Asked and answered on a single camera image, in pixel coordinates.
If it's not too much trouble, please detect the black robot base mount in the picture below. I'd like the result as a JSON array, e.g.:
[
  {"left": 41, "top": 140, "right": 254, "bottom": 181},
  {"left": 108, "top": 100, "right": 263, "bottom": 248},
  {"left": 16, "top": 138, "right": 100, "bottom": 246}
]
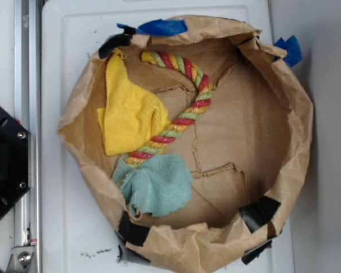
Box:
[{"left": 0, "top": 106, "right": 30, "bottom": 220}]

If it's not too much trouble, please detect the blue tape right piece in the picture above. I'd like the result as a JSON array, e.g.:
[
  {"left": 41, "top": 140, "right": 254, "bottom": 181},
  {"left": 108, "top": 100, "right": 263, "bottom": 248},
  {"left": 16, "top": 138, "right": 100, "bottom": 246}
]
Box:
[{"left": 274, "top": 35, "right": 303, "bottom": 68}]

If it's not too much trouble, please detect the teal microfiber cloth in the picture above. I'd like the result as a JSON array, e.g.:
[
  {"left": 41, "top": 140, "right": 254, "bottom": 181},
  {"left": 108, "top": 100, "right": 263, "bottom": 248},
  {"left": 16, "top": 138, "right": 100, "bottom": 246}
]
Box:
[{"left": 112, "top": 154, "right": 194, "bottom": 217}]

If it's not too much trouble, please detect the black tape top left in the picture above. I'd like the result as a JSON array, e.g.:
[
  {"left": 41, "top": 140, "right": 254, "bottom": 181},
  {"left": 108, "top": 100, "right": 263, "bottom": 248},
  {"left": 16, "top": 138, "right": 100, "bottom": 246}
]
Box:
[{"left": 98, "top": 27, "right": 136, "bottom": 59}]

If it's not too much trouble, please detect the yellow microfiber cloth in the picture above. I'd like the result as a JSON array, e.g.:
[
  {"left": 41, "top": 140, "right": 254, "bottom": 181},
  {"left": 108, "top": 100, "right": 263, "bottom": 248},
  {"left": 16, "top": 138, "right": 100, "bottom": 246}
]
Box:
[{"left": 97, "top": 49, "right": 171, "bottom": 156}]

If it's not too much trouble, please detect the black tape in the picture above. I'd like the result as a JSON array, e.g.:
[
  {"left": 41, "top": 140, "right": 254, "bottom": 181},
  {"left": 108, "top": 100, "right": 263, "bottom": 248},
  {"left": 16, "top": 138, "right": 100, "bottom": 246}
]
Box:
[
  {"left": 98, "top": 27, "right": 136, "bottom": 59},
  {"left": 239, "top": 196, "right": 281, "bottom": 233},
  {"left": 117, "top": 211, "right": 151, "bottom": 247},
  {"left": 242, "top": 240, "right": 272, "bottom": 265}
]

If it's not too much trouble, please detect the blue tape top piece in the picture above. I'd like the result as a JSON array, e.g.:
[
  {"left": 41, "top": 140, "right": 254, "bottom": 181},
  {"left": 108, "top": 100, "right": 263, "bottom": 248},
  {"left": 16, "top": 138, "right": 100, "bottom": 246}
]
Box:
[{"left": 117, "top": 19, "right": 188, "bottom": 36}]

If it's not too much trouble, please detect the white plastic tray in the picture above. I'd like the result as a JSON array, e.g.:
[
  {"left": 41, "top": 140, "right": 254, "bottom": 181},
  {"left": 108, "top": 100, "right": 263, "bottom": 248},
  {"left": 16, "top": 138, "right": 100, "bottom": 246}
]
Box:
[{"left": 41, "top": 1, "right": 310, "bottom": 272}]

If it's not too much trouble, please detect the multicolored twisted rope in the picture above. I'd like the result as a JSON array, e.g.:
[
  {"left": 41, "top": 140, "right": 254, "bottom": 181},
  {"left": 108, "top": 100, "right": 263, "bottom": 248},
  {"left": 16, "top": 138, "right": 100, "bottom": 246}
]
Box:
[{"left": 123, "top": 51, "right": 214, "bottom": 168}]

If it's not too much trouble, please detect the black tape bottom left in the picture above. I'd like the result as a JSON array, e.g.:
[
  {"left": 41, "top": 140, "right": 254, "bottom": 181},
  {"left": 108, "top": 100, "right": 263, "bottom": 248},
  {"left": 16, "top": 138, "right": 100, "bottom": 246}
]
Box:
[{"left": 117, "top": 211, "right": 151, "bottom": 247}]

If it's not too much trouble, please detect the black tape inner right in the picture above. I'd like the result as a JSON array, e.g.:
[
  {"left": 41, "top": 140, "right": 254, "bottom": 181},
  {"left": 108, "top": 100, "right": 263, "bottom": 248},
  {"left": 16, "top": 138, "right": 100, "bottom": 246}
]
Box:
[{"left": 239, "top": 196, "right": 281, "bottom": 233}]

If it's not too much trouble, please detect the blue tape piece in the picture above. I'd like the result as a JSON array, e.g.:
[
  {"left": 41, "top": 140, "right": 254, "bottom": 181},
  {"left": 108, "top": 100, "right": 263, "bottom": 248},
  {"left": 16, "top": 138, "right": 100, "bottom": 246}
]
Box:
[
  {"left": 274, "top": 35, "right": 303, "bottom": 68},
  {"left": 117, "top": 19, "right": 188, "bottom": 36}
]

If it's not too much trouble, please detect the aluminum extrusion rail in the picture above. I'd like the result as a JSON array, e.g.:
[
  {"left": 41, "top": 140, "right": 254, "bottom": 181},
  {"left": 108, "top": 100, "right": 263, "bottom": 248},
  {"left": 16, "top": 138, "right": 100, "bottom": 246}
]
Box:
[{"left": 14, "top": 1, "right": 44, "bottom": 272}]

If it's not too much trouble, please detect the brown paper bag bin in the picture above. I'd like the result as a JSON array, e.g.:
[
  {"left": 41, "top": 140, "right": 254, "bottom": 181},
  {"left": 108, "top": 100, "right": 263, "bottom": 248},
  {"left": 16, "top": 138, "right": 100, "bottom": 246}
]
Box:
[{"left": 58, "top": 15, "right": 313, "bottom": 272}]

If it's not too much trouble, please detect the black tape bottom right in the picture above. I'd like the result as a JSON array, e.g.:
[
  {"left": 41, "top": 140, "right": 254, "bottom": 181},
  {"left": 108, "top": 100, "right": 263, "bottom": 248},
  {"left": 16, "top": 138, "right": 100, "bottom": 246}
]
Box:
[{"left": 242, "top": 240, "right": 272, "bottom": 265}]

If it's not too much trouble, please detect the metal corner bracket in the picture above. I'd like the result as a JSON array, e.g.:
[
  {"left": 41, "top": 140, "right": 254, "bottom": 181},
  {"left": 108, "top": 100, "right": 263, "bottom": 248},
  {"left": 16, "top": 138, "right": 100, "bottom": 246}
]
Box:
[{"left": 5, "top": 246, "right": 35, "bottom": 273}]

